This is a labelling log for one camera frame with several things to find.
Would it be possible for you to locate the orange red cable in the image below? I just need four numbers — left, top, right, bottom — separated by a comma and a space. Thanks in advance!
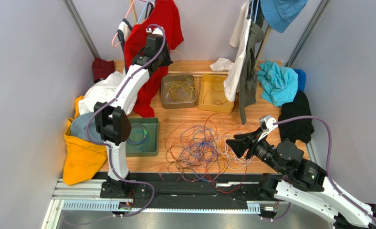
204, 83, 229, 107

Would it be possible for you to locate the blue cable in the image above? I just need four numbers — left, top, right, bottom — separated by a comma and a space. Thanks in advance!
126, 126, 150, 150

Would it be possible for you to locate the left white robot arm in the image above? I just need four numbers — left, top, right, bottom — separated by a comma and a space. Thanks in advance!
93, 34, 172, 198

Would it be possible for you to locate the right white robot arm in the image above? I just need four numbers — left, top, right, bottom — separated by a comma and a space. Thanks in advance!
226, 129, 376, 229

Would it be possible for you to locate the red t-shirt on hanger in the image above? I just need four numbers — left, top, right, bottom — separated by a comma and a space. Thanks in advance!
124, 0, 184, 117

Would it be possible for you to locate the white grey trimmed tank top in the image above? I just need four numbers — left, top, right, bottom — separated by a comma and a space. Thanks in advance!
117, 18, 133, 61

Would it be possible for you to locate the pink clothes hanger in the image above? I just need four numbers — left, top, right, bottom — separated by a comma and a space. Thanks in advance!
111, 0, 137, 48

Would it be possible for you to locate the black cloth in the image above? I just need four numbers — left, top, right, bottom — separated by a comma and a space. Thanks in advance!
278, 91, 314, 144

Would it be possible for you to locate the yellow plastic tray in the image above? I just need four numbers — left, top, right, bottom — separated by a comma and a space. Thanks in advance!
198, 74, 234, 113

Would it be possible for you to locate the olive hanging garment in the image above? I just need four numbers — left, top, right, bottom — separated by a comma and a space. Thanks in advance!
239, 21, 265, 124

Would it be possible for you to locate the grey metal tray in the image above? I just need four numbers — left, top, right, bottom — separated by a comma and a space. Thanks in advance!
161, 75, 198, 109

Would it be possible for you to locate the dark red cloth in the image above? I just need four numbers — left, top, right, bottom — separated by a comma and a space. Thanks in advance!
92, 58, 115, 83

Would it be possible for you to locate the turquoise cloth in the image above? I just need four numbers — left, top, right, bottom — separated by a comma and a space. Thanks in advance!
257, 61, 298, 107

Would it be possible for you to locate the white cloth pile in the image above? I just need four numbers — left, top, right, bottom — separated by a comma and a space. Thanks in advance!
75, 71, 125, 117

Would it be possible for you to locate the white crumpled cloth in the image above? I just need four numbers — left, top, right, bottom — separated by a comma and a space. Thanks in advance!
209, 57, 234, 72

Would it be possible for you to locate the dark blue cloth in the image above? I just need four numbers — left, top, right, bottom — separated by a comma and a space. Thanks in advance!
293, 69, 306, 92

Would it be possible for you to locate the white hanging shirt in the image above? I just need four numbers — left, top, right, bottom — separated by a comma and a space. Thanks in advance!
223, 0, 251, 102

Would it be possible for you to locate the green plastic tray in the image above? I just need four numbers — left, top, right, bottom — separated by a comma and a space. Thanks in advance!
126, 118, 160, 157

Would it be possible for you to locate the grey blue cloth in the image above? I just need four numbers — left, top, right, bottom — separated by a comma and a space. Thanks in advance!
70, 112, 104, 143

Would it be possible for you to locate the blue hanging hat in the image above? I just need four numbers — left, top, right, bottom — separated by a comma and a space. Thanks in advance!
260, 0, 308, 33

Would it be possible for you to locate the yellow cloth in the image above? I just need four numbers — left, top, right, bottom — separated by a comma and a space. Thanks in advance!
63, 96, 107, 186

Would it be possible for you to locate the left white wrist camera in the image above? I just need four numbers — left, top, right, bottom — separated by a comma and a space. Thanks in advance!
146, 27, 164, 36

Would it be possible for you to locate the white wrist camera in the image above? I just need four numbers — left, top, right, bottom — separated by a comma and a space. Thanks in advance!
258, 114, 278, 142
146, 27, 164, 36

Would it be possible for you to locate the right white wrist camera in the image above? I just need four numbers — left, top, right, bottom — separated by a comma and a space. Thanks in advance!
258, 114, 278, 142

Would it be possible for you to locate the tangled coloured cable pile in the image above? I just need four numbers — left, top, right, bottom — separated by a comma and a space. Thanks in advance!
164, 113, 261, 195

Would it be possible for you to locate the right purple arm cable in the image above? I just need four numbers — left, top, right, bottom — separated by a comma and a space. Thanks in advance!
259, 115, 376, 229

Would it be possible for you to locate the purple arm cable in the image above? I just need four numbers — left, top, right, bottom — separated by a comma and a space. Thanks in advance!
62, 23, 167, 226
259, 115, 376, 229

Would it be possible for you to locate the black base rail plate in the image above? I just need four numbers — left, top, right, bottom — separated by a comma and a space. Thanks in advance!
99, 172, 290, 212

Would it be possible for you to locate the grey coiled cable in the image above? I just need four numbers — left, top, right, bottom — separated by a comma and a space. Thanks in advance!
131, 123, 148, 146

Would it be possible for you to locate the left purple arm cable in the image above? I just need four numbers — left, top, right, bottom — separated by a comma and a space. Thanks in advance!
62, 23, 167, 226

